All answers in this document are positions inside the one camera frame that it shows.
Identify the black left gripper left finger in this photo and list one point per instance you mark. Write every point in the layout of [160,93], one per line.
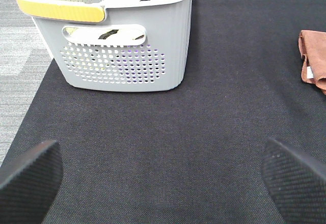
[30,183]

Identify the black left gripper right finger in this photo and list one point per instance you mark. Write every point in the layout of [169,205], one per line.
[295,182]

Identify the brown towel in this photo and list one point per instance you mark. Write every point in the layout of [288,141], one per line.
[311,46]

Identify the black fabric table mat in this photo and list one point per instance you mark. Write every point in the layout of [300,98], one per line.
[191,154]

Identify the grey perforated plastic basket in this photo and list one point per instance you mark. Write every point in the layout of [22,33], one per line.
[139,47]

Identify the yellow basket handle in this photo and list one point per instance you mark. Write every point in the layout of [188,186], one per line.
[63,10]

